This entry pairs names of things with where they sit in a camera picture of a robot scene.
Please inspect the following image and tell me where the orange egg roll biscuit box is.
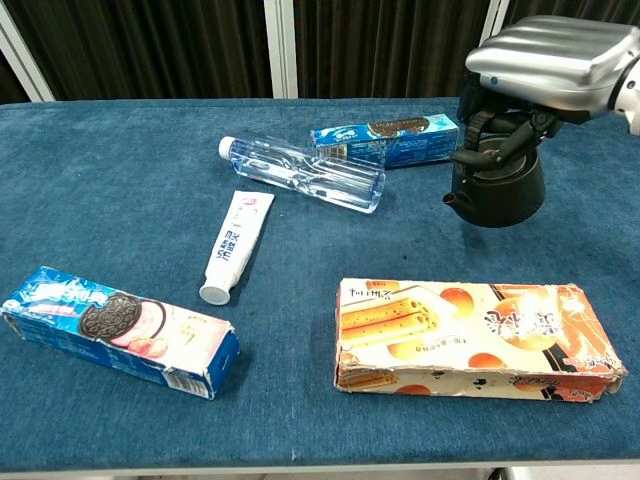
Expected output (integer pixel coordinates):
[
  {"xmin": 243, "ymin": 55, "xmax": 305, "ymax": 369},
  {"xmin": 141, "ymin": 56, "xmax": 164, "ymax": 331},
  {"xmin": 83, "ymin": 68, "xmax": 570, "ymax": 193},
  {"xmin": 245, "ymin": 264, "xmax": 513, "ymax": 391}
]
[{"xmin": 333, "ymin": 277, "xmax": 628, "ymax": 404}]

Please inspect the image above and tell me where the black cast iron teapot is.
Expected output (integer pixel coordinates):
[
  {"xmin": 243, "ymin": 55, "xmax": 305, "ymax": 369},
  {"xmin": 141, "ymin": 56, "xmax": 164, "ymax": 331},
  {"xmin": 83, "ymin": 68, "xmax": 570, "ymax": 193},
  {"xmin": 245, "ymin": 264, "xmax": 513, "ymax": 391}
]
[{"xmin": 441, "ymin": 128, "xmax": 546, "ymax": 229}]

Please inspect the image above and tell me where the blue velvet table cloth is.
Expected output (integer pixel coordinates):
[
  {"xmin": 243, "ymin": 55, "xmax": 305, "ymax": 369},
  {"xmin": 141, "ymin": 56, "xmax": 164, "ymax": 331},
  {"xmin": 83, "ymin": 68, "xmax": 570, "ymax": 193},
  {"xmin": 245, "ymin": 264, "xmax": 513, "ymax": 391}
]
[{"xmin": 0, "ymin": 96, "xmax": 640, "ymax": 469}]

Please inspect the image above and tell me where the white toothpaste tube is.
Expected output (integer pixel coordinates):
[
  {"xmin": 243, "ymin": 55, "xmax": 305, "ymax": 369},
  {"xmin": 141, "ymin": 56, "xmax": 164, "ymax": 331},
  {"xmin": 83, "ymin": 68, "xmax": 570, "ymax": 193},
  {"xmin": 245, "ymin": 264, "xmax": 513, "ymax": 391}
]
[{"xmin": 198, "ymin": 190, "xmax": 276, "ymax": 306}]

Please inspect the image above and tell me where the clear plastic water bottle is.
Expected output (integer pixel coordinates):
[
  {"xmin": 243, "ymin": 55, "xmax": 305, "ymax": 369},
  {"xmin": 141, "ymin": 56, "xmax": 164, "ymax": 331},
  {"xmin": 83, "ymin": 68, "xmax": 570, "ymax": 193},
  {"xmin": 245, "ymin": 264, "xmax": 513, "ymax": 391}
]
[{"xmin": 217, "ymin": 135, "xmax": 387, "ymax": 215}]

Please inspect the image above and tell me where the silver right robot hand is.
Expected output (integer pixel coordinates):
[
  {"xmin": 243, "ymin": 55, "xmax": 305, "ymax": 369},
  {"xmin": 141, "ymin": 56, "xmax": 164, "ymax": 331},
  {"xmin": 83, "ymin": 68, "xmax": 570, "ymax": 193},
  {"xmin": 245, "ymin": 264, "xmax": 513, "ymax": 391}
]
[{"xmin": 449, "ymin": 15, "xmax": 640, "ymax": 170}]

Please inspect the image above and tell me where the dark brown curtain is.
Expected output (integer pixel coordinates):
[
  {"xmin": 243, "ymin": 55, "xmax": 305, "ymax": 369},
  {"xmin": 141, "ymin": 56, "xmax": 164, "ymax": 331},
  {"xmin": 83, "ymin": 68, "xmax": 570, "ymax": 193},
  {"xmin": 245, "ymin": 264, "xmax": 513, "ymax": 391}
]
[{"xmin": 0, "ymin": 0, "xmax": 640, "ymax": 106}]

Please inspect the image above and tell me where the slim blue Oreo box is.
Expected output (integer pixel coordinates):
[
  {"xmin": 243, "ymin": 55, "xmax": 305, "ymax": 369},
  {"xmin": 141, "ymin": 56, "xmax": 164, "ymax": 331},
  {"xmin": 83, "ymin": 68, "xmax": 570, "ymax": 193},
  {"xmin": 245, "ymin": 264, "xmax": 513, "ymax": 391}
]
[{"xmin": 309, "ymin": 112, "xmax": 461, "ymax": 170}]

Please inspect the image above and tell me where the blue Oreo box pink print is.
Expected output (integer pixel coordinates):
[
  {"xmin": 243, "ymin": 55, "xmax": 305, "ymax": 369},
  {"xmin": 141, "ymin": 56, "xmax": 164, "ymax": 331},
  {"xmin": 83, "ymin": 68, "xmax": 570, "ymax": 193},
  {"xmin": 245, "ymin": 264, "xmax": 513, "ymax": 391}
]
[{"xmin": 0, "ymin": 265, "xmax": 241, "ymax": 401}]

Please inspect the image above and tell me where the white metal frame post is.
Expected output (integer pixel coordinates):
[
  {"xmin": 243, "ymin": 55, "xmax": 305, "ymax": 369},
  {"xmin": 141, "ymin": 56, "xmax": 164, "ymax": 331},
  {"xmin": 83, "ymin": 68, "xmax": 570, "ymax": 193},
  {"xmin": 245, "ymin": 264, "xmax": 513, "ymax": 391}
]
[
  {"xmin": 0, "ymin": 3, "xmax": 56, "ymax": 103},
  {"xmin": 263, "ymin": 0, "xmax": 300, "ymax": 100},
  {"xmin": 477, "ymin": 0, "xmax": 511, "ymax": 54}
]

